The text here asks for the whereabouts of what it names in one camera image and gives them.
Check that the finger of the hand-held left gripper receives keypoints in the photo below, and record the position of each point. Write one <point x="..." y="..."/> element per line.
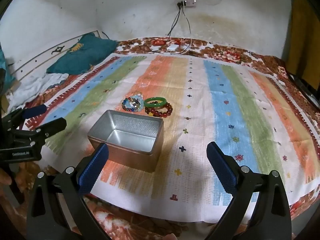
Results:
<point x="52" y="125"/>
<point x="36" y="111"/>

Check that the white charger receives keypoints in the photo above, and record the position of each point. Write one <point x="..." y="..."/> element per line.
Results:
<point x="173" y="47"/>

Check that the green jade bangle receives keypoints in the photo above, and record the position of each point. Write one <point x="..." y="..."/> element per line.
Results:
<point x="155" y="105"/>

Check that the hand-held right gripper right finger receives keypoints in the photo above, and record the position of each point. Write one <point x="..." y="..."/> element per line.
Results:
<point x="222" y="167"/>

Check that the silver metal tin box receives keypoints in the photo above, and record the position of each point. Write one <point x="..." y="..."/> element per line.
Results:
<point x="130" y="127"/>

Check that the white power strip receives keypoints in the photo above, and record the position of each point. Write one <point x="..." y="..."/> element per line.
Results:
<point x="188" y="3"/>

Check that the teal cloth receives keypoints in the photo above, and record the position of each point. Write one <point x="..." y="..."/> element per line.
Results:
<point x="5" y="67"/>
<point x="80" y="57"/>

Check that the yellow hanging cloth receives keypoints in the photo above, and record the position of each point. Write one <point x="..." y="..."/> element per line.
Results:
<point x="302" y="42"/>

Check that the white bed headboard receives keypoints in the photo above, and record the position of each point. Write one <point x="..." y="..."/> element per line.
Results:
<point x="37" y="52"/>

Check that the white cloth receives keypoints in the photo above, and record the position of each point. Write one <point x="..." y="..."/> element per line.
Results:
<point x="37" y="85"/>

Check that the striped colourful mat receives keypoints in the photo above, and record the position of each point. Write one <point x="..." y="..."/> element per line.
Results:
<point x="225" y="105"/>

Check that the dark furniture frame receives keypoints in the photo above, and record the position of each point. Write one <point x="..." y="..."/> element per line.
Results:
<point x="305" y="87"/>

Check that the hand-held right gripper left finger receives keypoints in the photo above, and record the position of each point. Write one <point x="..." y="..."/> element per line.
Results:
<point x="93" y="167"/>

